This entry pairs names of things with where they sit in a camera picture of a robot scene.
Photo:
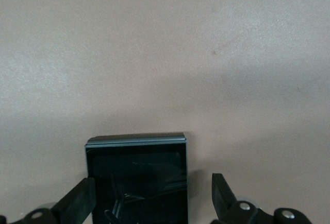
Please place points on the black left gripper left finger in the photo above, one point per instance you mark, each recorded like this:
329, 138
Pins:
74, 200

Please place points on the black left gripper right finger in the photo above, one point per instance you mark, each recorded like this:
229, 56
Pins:
224, 198

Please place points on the small black phone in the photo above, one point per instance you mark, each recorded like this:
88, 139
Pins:
139, 162

